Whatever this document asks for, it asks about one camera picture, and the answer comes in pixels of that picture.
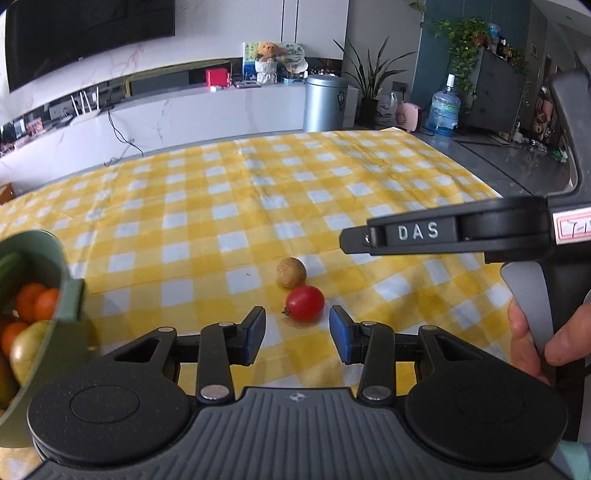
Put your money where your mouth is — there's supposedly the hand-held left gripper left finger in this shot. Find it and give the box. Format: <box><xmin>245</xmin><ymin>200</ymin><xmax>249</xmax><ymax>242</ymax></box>
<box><xmin>113</xmin><ymin>305</ymin><xmax>267</xmax><ymax>401</ymax></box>

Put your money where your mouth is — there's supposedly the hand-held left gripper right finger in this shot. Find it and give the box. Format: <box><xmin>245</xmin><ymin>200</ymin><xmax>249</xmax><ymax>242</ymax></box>
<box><xmin>329</xmin><ymin>305</ymin><xmax>472</xmax><ymax>401</ymax></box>

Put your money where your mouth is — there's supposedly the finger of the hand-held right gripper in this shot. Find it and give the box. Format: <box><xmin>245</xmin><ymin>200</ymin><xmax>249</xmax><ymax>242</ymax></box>
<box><xmin>339</xmin><ymin>210</ymin><xmax>463</xmax><ymax>257</ymax></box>

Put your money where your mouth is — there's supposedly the red cherry tomato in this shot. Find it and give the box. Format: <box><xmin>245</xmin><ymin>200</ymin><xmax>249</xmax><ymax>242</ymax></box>
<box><xmin>283</xmin><ymin>285</ymin><xmax>325</xmax><ymax>322</ymax></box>

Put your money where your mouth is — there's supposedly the small brown fruit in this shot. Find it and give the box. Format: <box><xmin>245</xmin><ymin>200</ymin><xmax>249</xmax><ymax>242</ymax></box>
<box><xmin>276</xmin><ymin>257</ymin><xmax>307</xmax><ymax>290</ymax></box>

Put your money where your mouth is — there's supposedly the green colander bowl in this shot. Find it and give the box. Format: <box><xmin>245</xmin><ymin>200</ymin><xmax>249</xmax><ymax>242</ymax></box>
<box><xmin>0</xmin><ymin>230</ymin><xmax>90</xmax><ymax>449</ymax></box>

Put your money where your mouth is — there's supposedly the large orange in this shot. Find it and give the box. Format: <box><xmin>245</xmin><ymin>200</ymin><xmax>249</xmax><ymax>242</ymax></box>
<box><xmin>0</xmin><ymin>322</ymin><xmax>29</xmax><ymax>356</ymax></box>

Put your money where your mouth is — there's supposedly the person's right hand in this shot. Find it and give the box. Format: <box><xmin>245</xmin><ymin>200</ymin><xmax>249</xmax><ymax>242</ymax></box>
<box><xmin>507</xmin><ymin>291</ymin><xmax>591</xmax><ymax>387</ymax></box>

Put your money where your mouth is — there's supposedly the blue water bottle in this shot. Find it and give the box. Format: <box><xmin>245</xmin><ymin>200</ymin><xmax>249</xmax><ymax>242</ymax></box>
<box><xmin>424</xmin><ymin>74</ymin><xmax>461</xmax><ymax>137</ymax></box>

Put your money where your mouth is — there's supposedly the white plastic bag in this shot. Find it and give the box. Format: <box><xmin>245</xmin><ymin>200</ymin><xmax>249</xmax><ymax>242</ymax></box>
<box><xmin>376</xmin><ymin>92</ymin><xmax>400</xmax><ymax>127</ymax></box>

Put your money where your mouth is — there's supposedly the yellow checked tablecloth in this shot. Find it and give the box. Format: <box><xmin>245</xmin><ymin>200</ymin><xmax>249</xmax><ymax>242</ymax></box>
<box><xmin>0</xmin><ymin>128</ymin><xmax>522</xmax><ymax>476</ymax></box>

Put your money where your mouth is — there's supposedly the dark grey cabinet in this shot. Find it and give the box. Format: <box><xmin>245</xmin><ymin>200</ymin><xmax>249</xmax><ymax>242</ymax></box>
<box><xmin>464</xmin><ymin>46</ymin><xmax>527</xmax><ymax>134</ymax></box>

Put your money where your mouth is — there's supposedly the tall leafy potted plant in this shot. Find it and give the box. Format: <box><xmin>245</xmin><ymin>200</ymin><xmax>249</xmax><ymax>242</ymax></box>
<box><xmin>333</xmin><ymin>37</ymin><xmax>416</xmax><ymax>129</ymax></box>

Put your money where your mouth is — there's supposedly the silver trash can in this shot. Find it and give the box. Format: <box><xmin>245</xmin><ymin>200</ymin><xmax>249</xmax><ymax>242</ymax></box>
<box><xmin>303</xmin><ymin>75</ymin><xmax>349</xmax><ymax>134</ymax></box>

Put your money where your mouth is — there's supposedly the trailing green potted plant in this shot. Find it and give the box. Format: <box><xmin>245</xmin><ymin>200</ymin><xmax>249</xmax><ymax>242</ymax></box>
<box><xmin>434</xmin><ymin>17</ymin><xmax>492</xmax><ymax>97</ymax></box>

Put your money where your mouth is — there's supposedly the green pear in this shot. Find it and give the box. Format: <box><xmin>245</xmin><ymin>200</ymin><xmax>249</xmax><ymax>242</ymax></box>
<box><xmin>9</xmin><ymin>320</ymin><xmax>51</xmax><ymax>386</ymax></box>

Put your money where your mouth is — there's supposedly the white marble media console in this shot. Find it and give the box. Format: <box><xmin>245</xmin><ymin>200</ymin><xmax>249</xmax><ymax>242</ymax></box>
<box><xmin>0</xmin><ymin>80</ymin><xmax>308</xmax><ymax>195</ymax></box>

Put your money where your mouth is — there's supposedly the orange-red mango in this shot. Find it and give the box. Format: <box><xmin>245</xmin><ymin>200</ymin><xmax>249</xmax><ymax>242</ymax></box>
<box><xmin>0</xmin><ymin>351</ymin><xmax>19</xmax><ymax>407</ymax></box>

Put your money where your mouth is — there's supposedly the white router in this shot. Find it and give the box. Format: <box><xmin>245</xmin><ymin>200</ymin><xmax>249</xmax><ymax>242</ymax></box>
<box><xmin>69</xmin><ymin>90</ymin><xmax>102</xmax><ymax>125</ymax></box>

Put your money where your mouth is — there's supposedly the black television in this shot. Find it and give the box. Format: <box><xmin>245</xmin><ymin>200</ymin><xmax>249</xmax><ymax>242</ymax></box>
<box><xmin>4</xmin><ymin>0</ymin><xmax>176</xmax><ymax>93</ymax></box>

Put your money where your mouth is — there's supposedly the black cable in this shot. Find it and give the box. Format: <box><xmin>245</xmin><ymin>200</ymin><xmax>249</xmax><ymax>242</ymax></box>
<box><xmin>107</xmin><ymin>108</ymin><xmax>144</xmax><ymax>155</ymax></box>

